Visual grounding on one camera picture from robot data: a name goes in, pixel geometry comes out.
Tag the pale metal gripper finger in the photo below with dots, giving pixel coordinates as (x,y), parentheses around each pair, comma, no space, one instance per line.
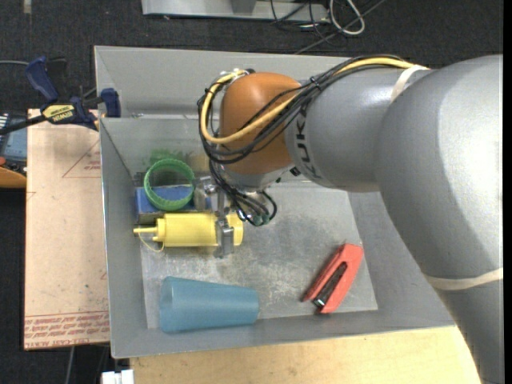
(208,190)
(225,236)

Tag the yellow plastic bottle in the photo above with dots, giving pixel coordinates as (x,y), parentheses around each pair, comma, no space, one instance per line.
(188,230)

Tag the grey metal bin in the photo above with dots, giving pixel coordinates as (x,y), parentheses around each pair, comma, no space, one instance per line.
(280,246)

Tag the blue sponge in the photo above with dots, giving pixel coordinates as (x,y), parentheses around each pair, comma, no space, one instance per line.
(149,210)

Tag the translucent blue plastic cup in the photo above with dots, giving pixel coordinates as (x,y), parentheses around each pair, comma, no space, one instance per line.
(204,304)

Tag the red and black stapler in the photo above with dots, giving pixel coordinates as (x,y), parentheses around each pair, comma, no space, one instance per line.
(348,262)

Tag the brown cardboard board red print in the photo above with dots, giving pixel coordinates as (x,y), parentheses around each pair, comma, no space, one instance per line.
(64,234)

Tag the black cylinder on white bracket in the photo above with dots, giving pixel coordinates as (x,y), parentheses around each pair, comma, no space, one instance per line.
(295,171)

